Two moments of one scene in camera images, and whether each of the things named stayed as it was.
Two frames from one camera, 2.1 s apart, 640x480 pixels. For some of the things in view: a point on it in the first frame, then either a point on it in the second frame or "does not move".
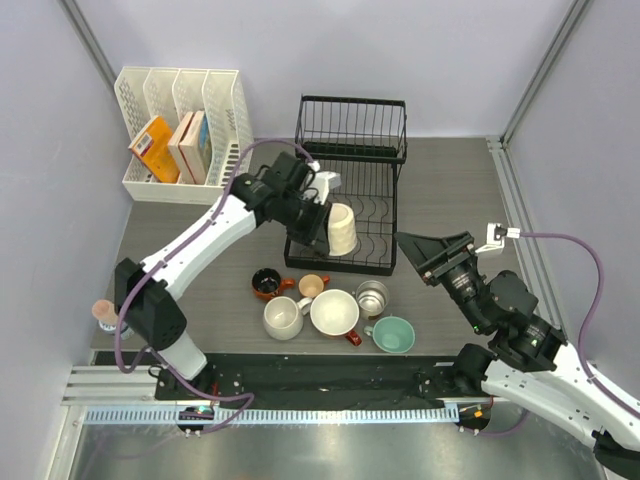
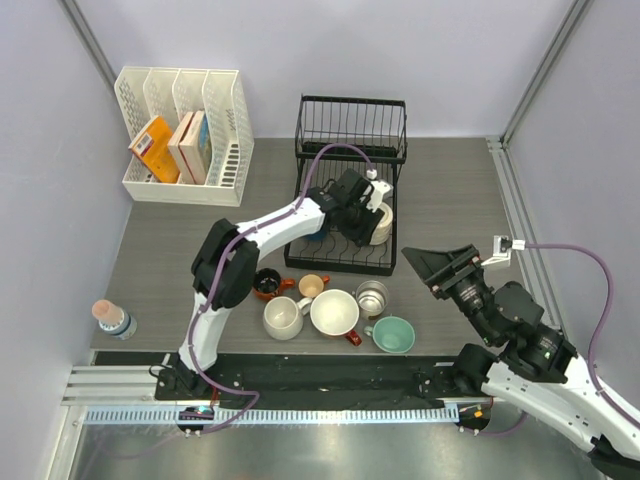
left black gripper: (315, 235) → (362, 234)
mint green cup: (392, 334) does not move
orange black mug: (266, 283) does not move
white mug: (283, 316) does not move
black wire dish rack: (363, 139) does not move
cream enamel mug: (341, 229) → (383, 232)
